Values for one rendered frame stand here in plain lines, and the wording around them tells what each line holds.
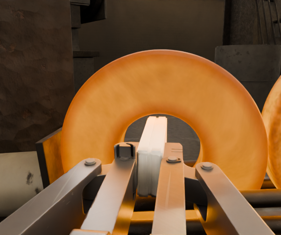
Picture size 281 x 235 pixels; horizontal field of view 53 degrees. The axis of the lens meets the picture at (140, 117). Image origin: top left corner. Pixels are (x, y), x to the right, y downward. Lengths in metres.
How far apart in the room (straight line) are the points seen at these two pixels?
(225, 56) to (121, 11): 4.76
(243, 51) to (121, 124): 2.41
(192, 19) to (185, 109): 7.99
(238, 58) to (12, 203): 2.44
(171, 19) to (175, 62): 7.59
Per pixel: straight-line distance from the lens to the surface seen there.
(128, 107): 0.20
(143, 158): 0.16
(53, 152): 0.22
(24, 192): 0.24
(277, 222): 0.22
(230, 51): 2.62
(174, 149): 0.18
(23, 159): 0.25
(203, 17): 8.42
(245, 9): 4.26
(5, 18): 0.43
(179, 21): 7.93
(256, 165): 0.22
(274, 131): 0.21
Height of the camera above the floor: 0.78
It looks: 12 degrees down
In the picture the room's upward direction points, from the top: straight up
